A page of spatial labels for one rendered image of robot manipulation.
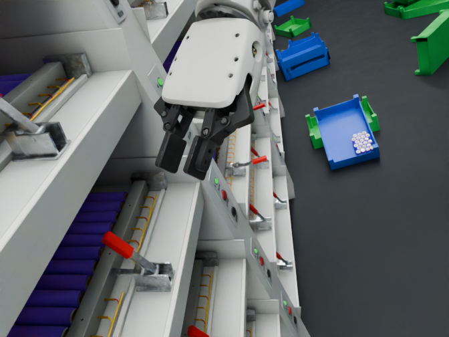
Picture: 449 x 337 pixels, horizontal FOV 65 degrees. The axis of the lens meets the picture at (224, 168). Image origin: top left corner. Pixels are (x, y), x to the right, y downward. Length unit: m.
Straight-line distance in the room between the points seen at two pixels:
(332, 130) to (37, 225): 1.52
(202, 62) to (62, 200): 0.20
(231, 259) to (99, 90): 0.39
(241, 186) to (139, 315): 0.47
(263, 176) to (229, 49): 0.79
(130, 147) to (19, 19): 0.20
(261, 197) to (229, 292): 0.48
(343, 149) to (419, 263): 0.62
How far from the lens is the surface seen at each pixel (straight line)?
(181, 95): 0.39
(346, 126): 1.70
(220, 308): 0.61
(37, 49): 0.51
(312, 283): 1.23
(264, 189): 1.08
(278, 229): 1.21
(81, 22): 0.47
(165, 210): 0.51
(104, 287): 0.42
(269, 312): 0.81
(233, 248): 0.65
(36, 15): 0.50
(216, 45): 0.39
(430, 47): 2.04
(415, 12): 2.82
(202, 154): 0.36
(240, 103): 0.36
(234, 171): 0.84
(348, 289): 1.20
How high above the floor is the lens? 1.00
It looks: 32 degrees down
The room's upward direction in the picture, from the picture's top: 28 degrees counter-clockwise
